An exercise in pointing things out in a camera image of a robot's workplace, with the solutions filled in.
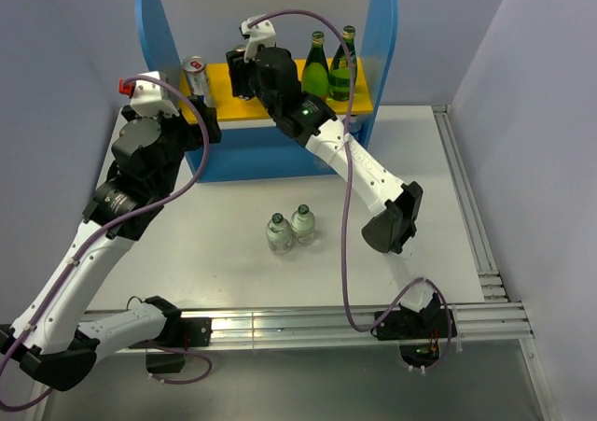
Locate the right blue label water bottle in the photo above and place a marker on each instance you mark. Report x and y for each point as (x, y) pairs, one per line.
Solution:
(356, 127)

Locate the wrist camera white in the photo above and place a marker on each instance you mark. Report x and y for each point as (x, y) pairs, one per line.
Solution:
(258, 36)
(148, 99)

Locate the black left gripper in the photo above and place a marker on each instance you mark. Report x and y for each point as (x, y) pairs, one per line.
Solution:
(194, 132)

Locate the green Perrier glass bottle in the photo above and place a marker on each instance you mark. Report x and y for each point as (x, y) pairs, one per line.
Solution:
(343, 69)

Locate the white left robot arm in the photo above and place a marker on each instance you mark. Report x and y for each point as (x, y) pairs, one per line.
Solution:
(50, 340)

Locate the clear glass bottle green cap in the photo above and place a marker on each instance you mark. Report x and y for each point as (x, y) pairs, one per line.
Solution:
(303, 225)

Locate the Red Bull can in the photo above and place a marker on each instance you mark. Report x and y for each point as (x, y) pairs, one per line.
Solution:
(195, 70)
(239, 73)

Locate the blue and yellow shelf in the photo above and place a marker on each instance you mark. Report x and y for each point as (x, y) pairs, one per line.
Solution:
(249, 152)

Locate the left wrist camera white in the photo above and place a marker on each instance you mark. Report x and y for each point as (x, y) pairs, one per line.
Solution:
(148, 99)

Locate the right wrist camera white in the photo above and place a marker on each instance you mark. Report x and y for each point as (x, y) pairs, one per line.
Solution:
(258, 36)

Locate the aluminium rail frame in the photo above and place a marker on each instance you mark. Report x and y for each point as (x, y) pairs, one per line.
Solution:
(208, 254)

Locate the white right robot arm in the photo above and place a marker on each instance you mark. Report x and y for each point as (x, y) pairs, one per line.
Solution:
(393, 204)

